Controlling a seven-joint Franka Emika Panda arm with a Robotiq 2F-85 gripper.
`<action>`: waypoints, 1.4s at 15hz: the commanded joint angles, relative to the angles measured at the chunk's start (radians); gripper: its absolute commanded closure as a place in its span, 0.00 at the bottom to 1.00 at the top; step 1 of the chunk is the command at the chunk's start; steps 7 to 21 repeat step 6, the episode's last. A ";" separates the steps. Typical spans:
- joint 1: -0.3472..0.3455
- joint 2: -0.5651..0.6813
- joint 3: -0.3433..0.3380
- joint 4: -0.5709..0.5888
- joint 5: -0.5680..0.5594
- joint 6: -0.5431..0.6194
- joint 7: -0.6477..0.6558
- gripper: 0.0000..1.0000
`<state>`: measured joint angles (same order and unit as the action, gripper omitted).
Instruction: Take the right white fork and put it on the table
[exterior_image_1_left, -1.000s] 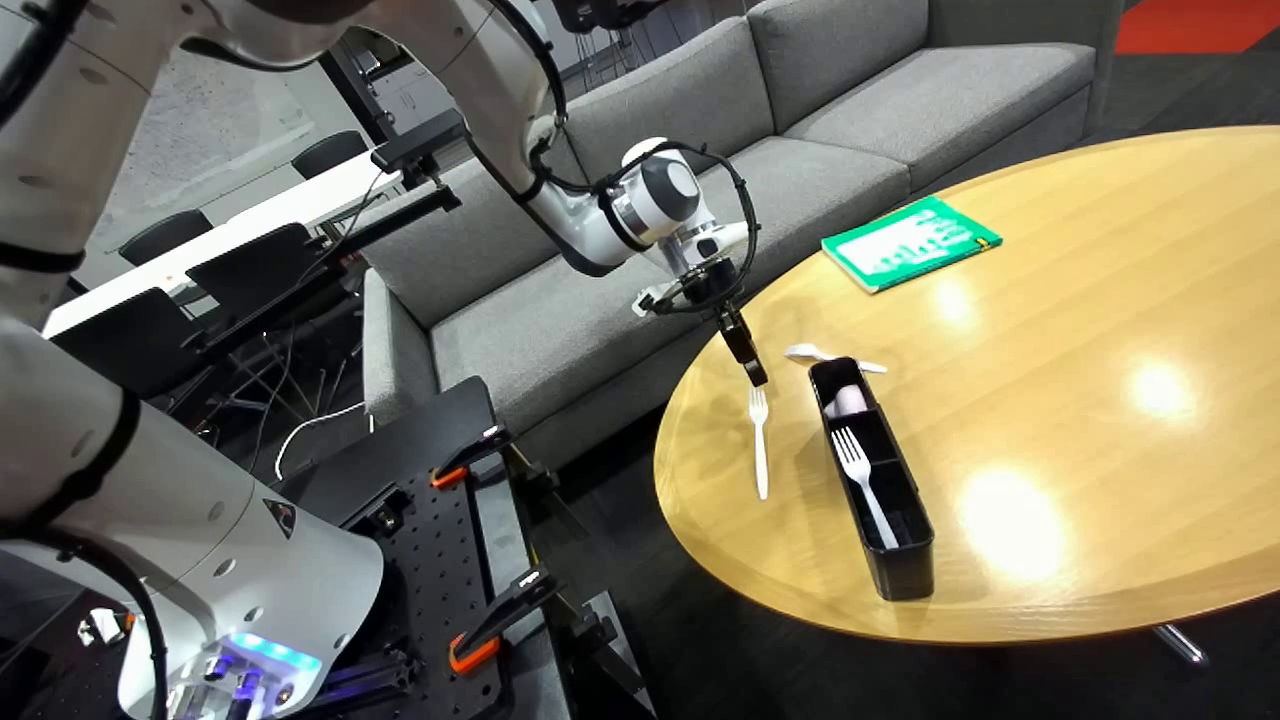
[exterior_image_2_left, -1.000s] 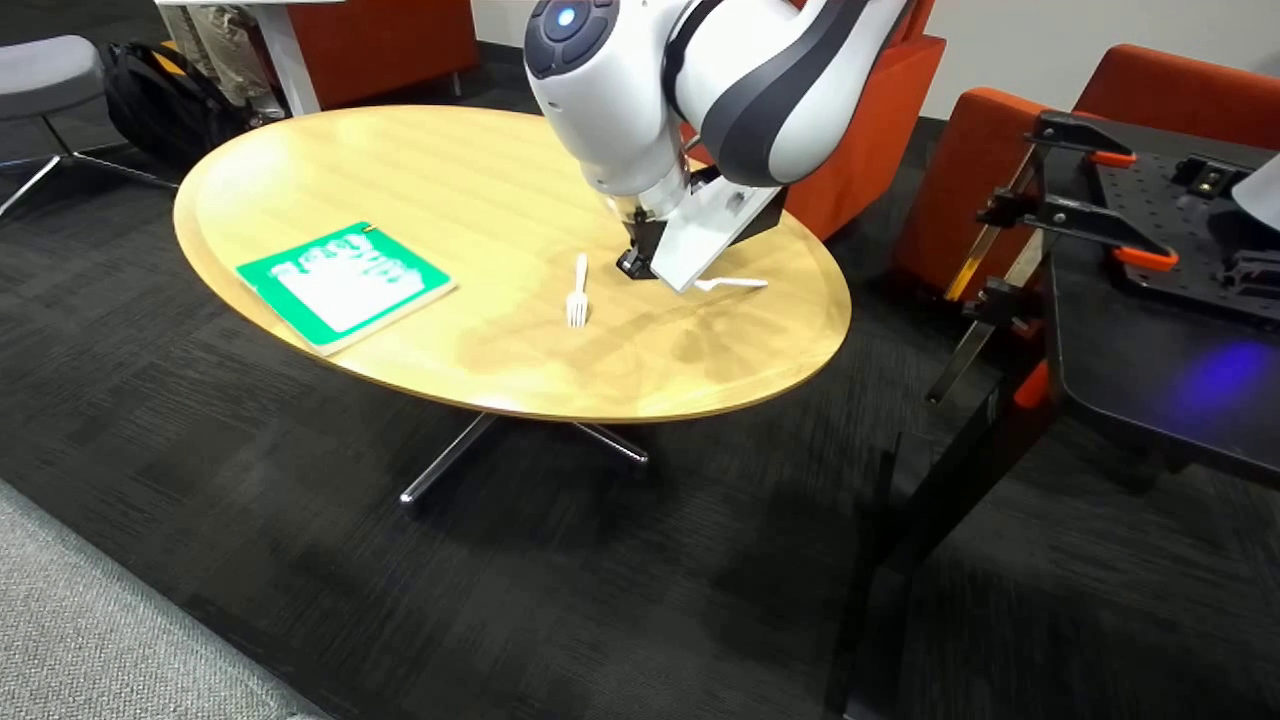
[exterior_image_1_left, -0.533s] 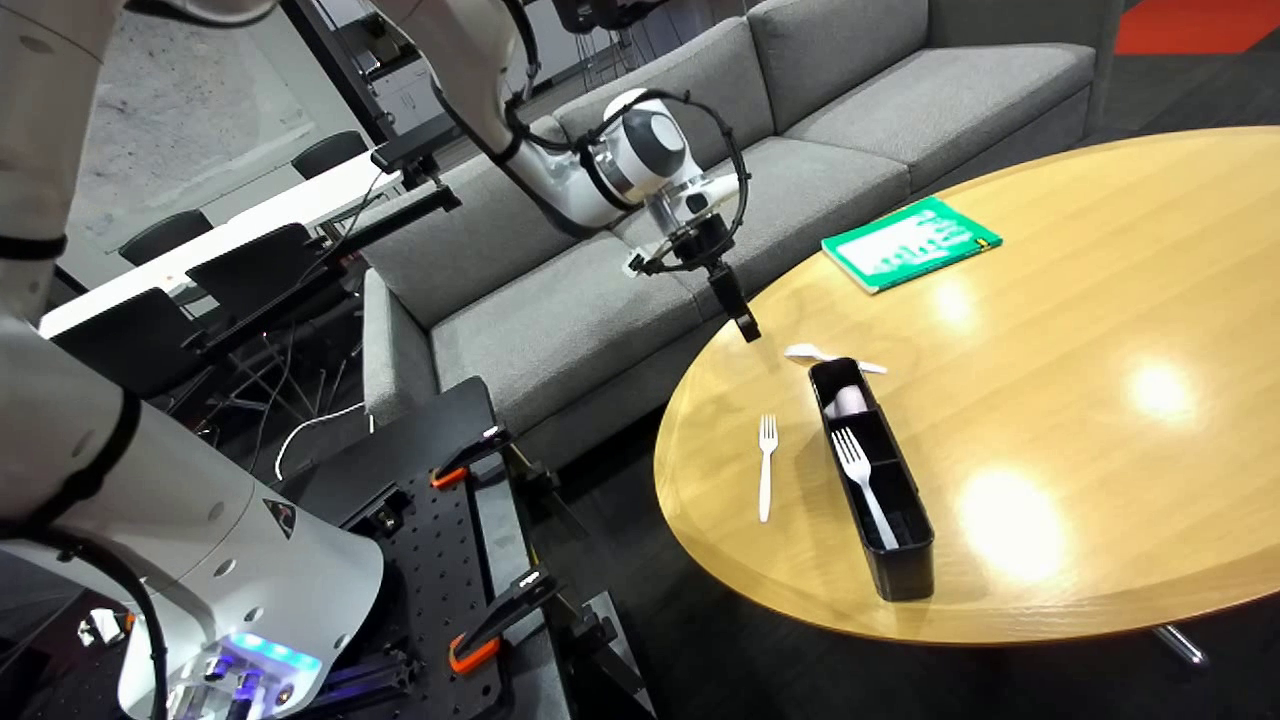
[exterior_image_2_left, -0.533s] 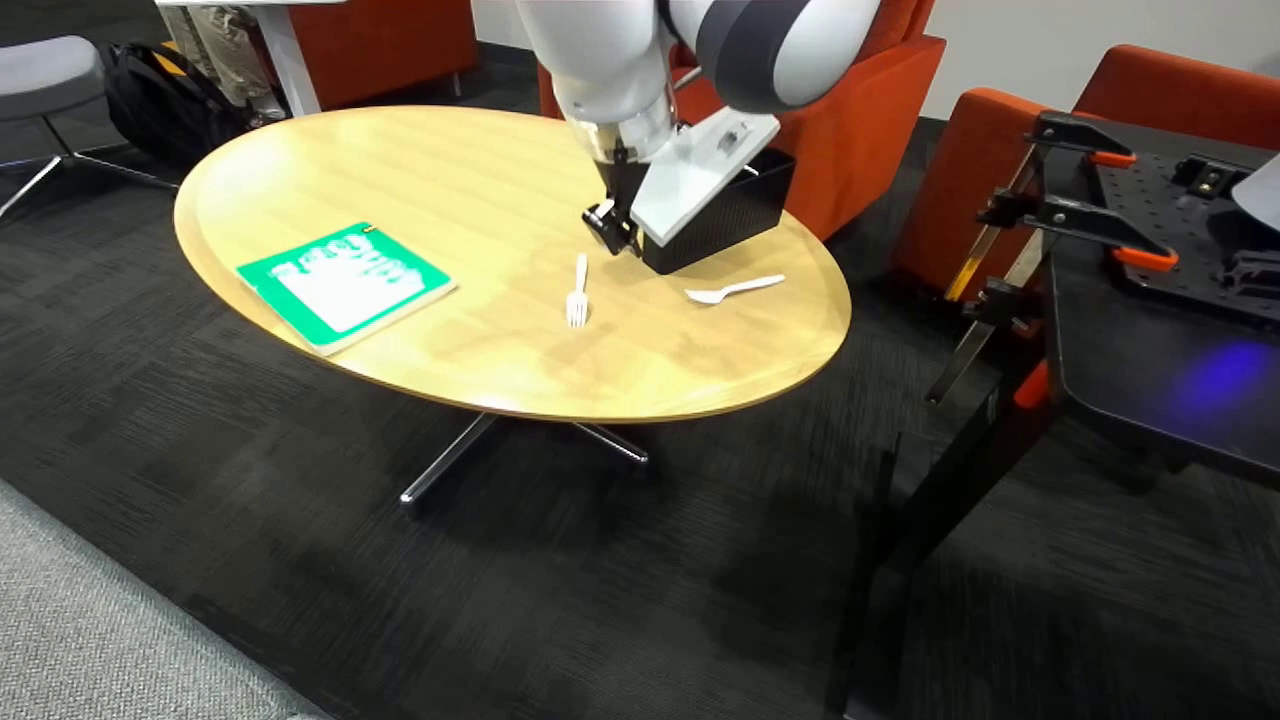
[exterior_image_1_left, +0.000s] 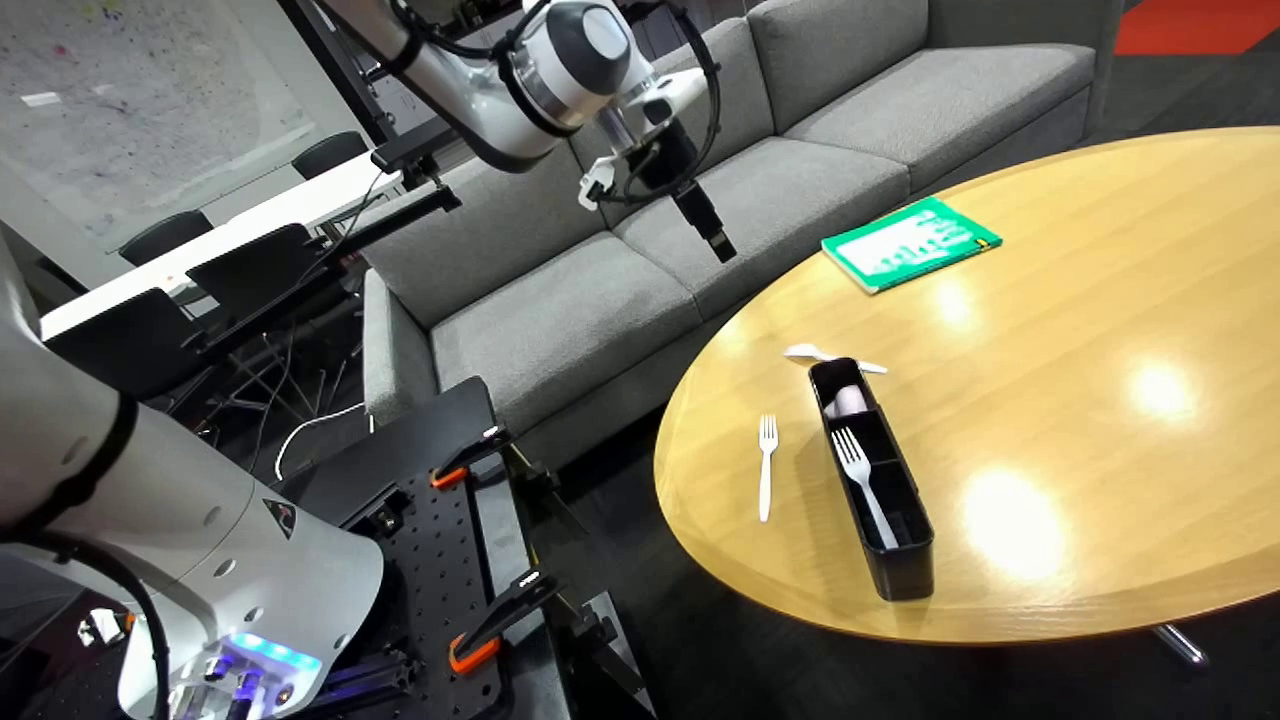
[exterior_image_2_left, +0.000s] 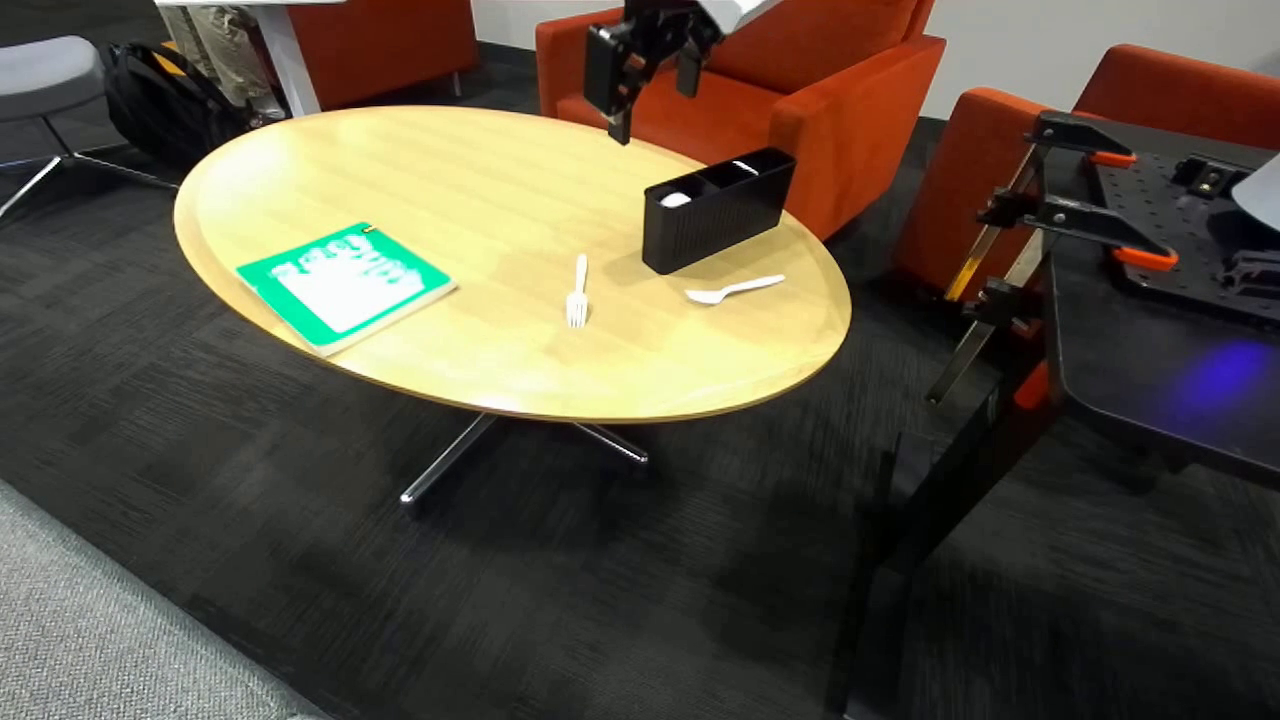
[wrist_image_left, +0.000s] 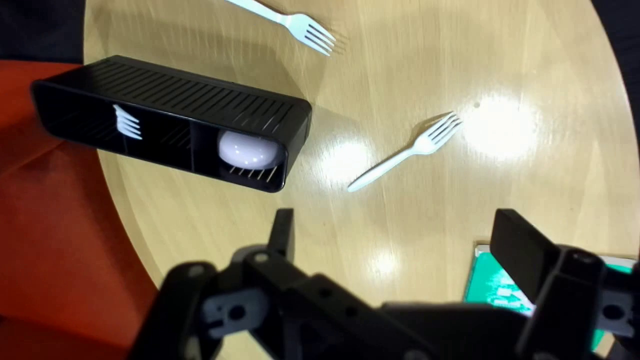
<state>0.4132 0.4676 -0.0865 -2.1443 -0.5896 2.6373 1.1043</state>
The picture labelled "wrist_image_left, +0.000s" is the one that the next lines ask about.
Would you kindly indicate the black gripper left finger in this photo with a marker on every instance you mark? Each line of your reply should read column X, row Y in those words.
column 261, row 292

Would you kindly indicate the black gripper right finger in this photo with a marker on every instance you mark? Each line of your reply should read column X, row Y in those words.
column 582, row 308

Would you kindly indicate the white plastic fork in holder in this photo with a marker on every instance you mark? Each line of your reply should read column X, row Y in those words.
column 126, row 124

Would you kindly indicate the green and white booklet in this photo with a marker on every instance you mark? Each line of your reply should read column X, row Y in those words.
column 489, row 283

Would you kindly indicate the white round object in holder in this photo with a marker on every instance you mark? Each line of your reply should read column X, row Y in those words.
column 248, row 153

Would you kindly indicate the black slotted cutlery holder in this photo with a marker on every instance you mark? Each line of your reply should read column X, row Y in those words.
column 180, row 116

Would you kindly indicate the orange armchair centre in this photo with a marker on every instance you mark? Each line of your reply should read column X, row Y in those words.
column 70, row 283

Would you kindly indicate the oval wooden table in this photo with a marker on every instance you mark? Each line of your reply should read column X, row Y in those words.
column 547, row 131

